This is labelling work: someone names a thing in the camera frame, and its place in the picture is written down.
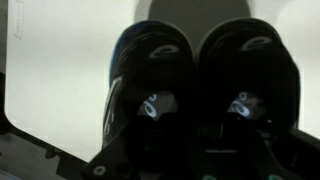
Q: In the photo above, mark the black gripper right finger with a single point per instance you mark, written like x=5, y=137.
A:
x=286, y=153

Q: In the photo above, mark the grey running sneaker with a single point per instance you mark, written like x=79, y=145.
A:
x=253, y=66
x=150, y=66

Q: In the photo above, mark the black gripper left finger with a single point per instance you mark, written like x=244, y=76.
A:
x=133, y=146

